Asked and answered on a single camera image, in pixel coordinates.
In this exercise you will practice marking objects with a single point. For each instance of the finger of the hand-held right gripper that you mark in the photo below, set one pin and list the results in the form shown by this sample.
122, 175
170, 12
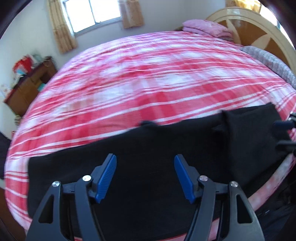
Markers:
284, 124
286, 146

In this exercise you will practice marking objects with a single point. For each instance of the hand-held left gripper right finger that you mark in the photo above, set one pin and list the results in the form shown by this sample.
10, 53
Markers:
185, 178

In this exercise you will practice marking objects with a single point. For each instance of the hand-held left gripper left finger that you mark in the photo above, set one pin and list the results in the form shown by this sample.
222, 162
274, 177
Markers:
106, 178

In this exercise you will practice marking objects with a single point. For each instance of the black pants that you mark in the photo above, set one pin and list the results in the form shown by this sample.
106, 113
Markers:
150, 148

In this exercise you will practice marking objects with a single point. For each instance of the striped pillow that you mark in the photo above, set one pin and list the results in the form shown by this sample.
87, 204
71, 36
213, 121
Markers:
275, 62

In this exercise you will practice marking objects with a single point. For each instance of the cream and wood headboard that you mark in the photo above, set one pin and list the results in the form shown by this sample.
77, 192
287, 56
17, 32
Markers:
266, 44

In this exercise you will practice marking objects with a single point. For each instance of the bed with red plaid sheet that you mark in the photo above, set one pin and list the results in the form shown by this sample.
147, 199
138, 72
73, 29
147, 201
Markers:
150, 76

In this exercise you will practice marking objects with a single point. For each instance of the teal box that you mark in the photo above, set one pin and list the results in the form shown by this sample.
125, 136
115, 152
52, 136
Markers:
40, 87

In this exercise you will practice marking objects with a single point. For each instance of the brown wooden desk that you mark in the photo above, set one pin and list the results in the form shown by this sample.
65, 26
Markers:
25, 90

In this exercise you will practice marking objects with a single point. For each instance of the pink folded blanket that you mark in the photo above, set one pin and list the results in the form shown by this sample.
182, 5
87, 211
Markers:
205, 27

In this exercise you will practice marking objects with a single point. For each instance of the yellow patterned curtain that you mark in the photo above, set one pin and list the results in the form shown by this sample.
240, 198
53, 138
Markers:
242, 4

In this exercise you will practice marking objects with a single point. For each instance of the white carton with red print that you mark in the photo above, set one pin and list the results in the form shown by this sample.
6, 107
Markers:
4, 90

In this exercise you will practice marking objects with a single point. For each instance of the red gift bag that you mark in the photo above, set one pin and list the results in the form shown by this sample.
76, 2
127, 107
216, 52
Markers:
22, 64

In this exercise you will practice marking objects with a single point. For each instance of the beige floral curtain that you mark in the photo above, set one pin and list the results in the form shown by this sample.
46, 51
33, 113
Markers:
130, 14
62, 30

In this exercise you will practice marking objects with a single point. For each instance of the sliding window with bars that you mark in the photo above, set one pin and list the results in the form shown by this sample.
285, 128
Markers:
90, 14

